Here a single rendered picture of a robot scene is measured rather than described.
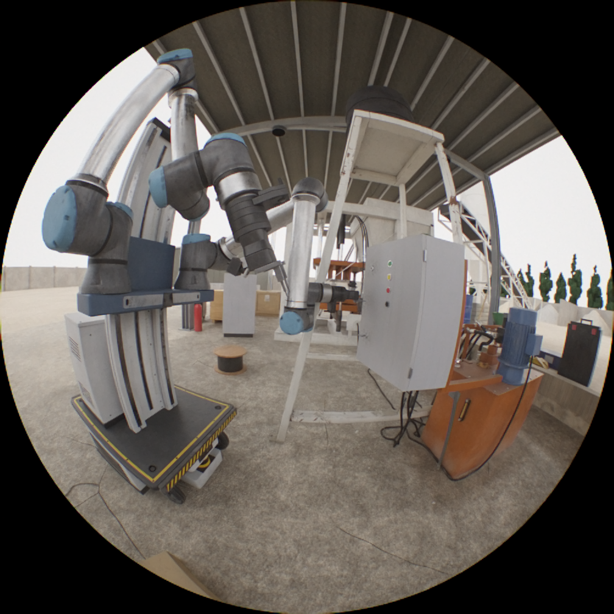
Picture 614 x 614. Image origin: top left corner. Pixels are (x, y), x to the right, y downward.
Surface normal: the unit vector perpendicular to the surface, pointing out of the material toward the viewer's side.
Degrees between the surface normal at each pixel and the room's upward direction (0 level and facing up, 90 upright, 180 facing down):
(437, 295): 90
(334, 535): 0
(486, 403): 90
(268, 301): 90
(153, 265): 90
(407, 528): 0
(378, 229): 110
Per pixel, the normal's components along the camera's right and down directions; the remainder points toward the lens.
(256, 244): -0.11, -0.11
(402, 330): -0.96, -0.04
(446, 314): -0.03, 0.10
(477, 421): -1.00, -0.07
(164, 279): 0.98, 0.09
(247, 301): 0.33, 0.12
